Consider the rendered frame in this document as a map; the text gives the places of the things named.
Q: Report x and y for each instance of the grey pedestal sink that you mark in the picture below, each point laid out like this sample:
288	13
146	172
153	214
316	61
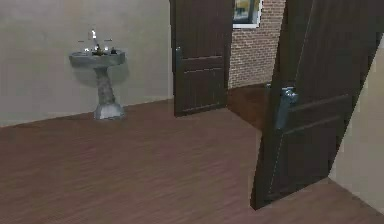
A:
106	90

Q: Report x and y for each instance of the chrome sink tap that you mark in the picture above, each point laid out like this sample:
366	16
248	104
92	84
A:
94	40

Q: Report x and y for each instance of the white framed wall picture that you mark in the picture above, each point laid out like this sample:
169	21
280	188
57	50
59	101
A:
246	12

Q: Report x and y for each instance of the dark brown room door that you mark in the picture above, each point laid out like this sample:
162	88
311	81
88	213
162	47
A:
202	56
310	110

